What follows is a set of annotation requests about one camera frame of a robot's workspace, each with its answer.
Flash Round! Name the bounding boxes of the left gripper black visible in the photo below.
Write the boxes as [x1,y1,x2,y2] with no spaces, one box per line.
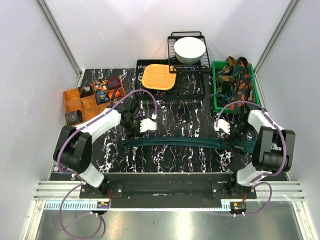
[121,116,147,142]

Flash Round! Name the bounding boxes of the dark green tie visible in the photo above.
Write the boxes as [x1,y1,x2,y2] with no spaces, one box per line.
[122,136,256,154]

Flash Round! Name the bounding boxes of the brown blue tie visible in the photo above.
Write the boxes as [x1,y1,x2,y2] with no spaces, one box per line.
[64,109,83,126]

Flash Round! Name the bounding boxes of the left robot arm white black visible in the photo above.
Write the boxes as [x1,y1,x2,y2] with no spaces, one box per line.
[53,97,140,198]

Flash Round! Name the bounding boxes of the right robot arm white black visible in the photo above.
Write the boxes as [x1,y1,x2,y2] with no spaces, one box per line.
[225,102,296,199]

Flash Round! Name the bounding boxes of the rolled beige patterned tie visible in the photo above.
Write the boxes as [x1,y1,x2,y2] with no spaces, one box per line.
[111,97,125,104]

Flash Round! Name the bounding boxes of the rolled navy orange striped tie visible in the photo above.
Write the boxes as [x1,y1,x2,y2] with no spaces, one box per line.
[108,87,125,101]

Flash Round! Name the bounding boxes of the navy tie orange flowers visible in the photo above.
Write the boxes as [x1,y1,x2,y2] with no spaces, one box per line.
[227,57,256,115]

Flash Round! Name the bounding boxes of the rolled blue paisley tie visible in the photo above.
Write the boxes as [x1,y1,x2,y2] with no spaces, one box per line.
[95,90,111,105]

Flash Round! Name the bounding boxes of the orange wooden divided box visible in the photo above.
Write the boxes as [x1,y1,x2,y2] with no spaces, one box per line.
[63,76,126,127]

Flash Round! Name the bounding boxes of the rolled maroon striped tie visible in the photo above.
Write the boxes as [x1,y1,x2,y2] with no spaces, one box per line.
[107,76,122,90]

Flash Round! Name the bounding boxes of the rolled colourful floral tie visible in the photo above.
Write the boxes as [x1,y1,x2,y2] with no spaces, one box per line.
[93,80,109,92]

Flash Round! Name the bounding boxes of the orange woven pot holder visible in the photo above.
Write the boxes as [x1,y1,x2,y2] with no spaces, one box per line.
[141,64,177,91]

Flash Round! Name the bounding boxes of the rolled dark floral tie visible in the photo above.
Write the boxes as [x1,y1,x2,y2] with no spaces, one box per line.
[77,84,94,98]

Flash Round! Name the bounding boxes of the brown teal patterned tie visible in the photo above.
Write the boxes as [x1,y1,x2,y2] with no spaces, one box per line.
[215,56,242,95]

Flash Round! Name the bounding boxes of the green plastic bin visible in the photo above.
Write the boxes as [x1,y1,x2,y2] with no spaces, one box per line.
[212,56,261,115]

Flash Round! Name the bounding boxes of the white bowl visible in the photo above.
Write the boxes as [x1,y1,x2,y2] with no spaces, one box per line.
[173,37,206,65]

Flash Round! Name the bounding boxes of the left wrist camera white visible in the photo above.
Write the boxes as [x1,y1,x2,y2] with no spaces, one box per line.
[139,118,157,133]

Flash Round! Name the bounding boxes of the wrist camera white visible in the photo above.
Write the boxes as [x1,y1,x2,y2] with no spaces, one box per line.
[213,119,231,135]
[139,118,157,133]

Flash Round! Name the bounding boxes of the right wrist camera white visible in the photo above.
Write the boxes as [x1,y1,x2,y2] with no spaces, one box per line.
[213,119,231,135]

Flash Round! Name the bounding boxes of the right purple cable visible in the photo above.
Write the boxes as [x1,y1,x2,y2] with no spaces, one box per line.
[216,100,288,217]

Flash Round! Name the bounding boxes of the purple cable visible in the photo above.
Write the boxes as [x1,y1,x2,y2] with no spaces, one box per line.
[216,100,288,217]
[56,89,158,238]

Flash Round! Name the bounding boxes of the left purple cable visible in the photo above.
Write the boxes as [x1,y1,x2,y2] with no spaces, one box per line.
[56,89,158,238]

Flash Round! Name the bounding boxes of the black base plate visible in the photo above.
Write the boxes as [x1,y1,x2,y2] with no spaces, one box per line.
[79,173,257,211]

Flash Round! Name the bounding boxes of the black wire tray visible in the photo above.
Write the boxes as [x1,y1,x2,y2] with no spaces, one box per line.
[134,59,206,101]

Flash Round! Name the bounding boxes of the black wire dish rack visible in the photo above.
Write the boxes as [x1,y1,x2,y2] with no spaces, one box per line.
[167,31,211,74]

